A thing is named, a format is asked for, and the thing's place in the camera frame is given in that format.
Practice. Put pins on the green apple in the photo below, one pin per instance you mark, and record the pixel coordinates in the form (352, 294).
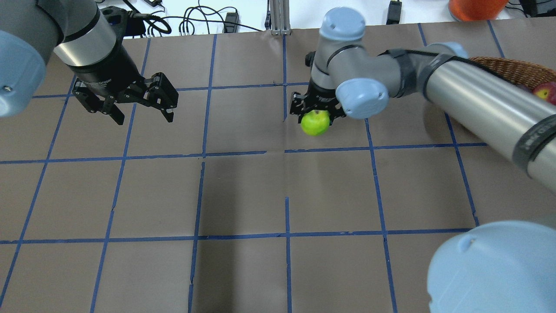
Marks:
(316, 122)

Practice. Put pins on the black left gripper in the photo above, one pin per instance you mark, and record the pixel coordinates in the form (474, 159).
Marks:
(105, 74)

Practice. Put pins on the wicker basket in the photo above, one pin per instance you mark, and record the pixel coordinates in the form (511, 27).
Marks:
(518, 72)

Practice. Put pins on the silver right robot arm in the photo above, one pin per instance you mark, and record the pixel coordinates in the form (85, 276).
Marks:
(499, 267)

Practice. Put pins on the orange bucket with lid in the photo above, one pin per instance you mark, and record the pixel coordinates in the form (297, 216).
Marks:
(471, 10)

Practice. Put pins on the aluminium frame post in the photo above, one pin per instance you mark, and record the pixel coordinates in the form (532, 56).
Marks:
(279, 17)

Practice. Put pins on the black power brick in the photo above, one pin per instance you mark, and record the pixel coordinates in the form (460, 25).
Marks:
(231, 22)

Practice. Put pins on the black power adapter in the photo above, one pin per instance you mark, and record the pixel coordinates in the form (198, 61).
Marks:
(394, 12)

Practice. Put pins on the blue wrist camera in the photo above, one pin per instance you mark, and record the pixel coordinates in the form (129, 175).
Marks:
(123, 22)

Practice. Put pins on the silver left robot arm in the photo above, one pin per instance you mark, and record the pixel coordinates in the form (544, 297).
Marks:
(88, 40)

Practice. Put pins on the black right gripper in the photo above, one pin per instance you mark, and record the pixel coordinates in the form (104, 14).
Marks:
(320, 99)

